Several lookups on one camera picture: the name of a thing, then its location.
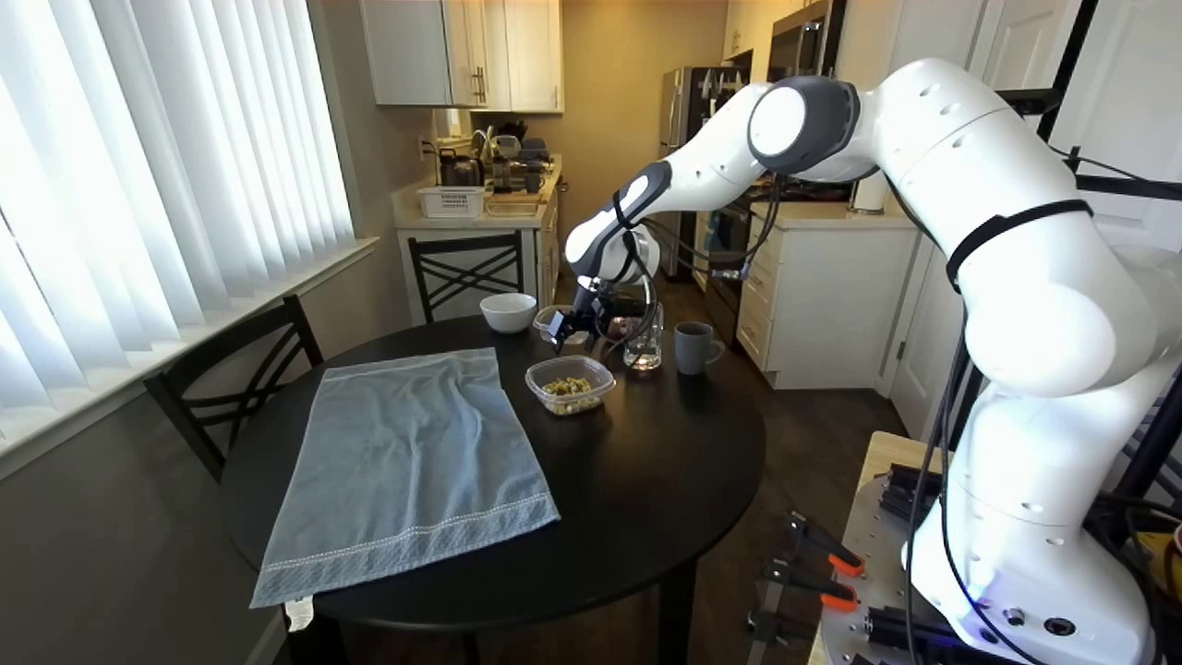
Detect black camera stand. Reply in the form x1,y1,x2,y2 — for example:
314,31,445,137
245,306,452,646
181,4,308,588
1030,0,1182,200

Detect stainless refrigerator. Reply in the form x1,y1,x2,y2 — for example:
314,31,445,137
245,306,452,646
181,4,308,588
660,63,754,158

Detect black electronic box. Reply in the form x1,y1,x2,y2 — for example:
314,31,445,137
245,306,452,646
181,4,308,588
876,463,946,528

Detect white wall cabinet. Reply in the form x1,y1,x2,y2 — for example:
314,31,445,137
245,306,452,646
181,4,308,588
846,0,1086,79

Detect white vertical window blinds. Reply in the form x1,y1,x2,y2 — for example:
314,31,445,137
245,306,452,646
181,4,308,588
0,0,364,409

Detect white base cabinet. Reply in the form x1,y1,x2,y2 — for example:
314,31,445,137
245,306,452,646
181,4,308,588
734,200,920,395

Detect black clamp with orange handle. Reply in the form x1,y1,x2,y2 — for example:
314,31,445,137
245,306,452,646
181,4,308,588
778,505,870,585
765,556,862,617

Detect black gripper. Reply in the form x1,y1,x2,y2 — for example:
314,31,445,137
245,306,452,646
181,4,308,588
542,279,626,356

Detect yellow candy pile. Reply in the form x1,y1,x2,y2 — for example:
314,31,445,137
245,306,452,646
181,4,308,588
542,375,599,403

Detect white ceramic bowl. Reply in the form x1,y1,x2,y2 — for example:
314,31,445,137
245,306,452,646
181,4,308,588
476,291,540,337

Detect black table leg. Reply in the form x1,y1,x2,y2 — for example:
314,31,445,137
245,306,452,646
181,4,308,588
653,557,701,665

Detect white window sill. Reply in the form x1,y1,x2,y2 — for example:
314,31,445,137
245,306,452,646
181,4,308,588
0,233,384,477

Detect clear glass jar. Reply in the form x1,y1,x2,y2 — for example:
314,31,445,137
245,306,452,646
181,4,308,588
620,306,669,378

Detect dark countertop appliance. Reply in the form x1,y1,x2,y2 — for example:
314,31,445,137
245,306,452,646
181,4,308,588
472,119,556,195

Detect grey mug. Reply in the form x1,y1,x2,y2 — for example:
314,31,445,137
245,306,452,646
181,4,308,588
673,317,733,380

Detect cream wall cabinet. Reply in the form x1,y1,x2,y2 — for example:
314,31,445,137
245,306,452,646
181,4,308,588
354,0,570,119

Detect clear plastic bowl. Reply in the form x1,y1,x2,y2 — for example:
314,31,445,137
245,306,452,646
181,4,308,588
520,353,620,417

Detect light workbench top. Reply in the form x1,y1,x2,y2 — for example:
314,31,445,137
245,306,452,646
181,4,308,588
807,430,990,665

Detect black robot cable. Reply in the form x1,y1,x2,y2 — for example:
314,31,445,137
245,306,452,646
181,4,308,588
902,330,1000,665

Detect white towel tag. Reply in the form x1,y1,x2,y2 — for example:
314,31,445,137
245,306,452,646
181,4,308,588
280,596,322,637

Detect white paper towel roll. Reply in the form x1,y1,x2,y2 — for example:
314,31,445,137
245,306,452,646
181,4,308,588
849,172,898,215

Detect black microwave oven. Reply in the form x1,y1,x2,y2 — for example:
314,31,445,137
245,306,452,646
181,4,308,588
765,0,849,84

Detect small dark red cup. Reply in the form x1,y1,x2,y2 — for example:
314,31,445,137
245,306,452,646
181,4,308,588
599,310,642,348

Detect white panel door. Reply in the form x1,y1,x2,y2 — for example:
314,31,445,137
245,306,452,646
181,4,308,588
878,233,972,441

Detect light blue cloth towel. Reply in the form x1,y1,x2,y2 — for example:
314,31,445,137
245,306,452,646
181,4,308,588
249,345,564,612

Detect black chair with crossed back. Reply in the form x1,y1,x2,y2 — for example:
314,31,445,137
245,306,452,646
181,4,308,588
408,231,530,326
142,291,328,483

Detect clear tub on counter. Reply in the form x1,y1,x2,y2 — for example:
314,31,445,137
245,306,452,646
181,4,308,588
415,183,492,223

